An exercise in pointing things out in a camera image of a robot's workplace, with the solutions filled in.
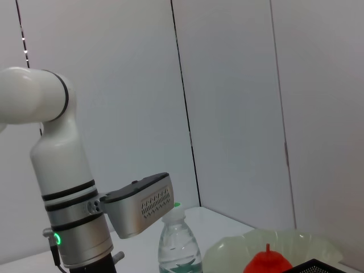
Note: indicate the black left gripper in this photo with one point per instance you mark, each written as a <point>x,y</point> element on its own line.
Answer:
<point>94,264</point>

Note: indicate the clear green-label water bottle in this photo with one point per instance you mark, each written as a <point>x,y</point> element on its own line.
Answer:
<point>179,244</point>

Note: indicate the orange fruit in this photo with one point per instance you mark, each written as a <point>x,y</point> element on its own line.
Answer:
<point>267,261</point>

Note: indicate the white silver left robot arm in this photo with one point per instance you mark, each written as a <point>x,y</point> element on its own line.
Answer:
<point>57,159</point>

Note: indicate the pale green glass fruit plate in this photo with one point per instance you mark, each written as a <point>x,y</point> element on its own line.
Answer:
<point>236,247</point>

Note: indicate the black mesh pen holder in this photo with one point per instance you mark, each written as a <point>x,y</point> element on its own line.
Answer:
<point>312,267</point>

